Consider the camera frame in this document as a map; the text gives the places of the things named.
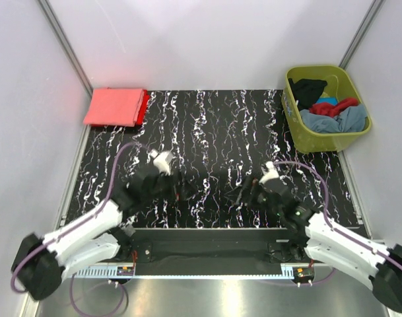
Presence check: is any folded red t shirt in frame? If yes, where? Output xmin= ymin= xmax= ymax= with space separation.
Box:
xmin=88 ymin=88 xmax=151 ymax=129

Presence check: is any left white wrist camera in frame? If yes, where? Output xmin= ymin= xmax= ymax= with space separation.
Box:
xmin=149 ymin=149 xmax=174 ymax=175

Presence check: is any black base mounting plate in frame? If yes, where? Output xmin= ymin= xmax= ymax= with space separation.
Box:
xmin=53 ymin=227 xmax=372 ymax=277

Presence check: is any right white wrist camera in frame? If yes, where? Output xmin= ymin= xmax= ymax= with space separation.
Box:
xmin=259 ymin=161 xmax=288 ymax=195

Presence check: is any bright blue garment in bin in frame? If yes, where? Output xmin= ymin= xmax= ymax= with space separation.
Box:
xmin=317 ymin=97 xmax=338 ymax=106

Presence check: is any dark red garment in bin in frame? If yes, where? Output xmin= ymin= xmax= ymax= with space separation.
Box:
xmin=309 ymin=97 xmax=359 ymax=118

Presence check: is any aluminium corner post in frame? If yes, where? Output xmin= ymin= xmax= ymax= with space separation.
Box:
xmin=339 ymin=0 xmax=386 ymax=71
xmin=36 ymin=0 xmax=93 ymax=96

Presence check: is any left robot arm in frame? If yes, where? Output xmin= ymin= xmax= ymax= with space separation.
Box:
xmin=11 ymin=166 xmax=197 ymax=300

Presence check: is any black garment in bin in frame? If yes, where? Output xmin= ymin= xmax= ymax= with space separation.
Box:
xmin=288 ymin=78 xmax=327 ymax=110

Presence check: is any aluminium frame rail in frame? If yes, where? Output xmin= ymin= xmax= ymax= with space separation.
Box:
xmin=32 ymin=239 xmax=393 ymax=281

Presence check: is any pink t shirt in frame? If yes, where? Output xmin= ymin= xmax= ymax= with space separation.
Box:
xmin=83 ymin=87 xmax=145 ymax=127

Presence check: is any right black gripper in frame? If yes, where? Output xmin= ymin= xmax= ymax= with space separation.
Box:
xmin=225 ymin=175 xmax=283 ymax=217

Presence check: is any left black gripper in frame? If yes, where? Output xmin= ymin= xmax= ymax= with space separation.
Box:
xmin=142 ymin=169 xmax=197 ymax=203

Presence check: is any right aluminium corner post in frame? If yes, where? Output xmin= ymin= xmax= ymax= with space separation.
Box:
xmin=339 ymin=0 xmax=386 ymax=71

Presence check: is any olive green plastic bin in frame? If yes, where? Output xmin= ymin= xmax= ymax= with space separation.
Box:
xmin=282 ymin=65 xmax=372 ymax=153

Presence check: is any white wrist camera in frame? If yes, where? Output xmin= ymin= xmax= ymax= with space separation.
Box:
xmin=259 ymin=161 xmax=288 ymax=195
xmin=149 ymin=149 xmax=174 ymax=175

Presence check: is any grey blue garment in bin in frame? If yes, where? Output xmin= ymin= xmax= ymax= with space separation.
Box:
xmin=300 ymin=104 xmax=367 ymax=134

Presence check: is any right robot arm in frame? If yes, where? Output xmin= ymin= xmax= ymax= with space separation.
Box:
xmin=225 ymin=176 xmax=402 ymax=313

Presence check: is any left aluminium corner post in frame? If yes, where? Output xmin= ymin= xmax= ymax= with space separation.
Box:
xmin=36 ymin=0 xmax=93 ymax=96

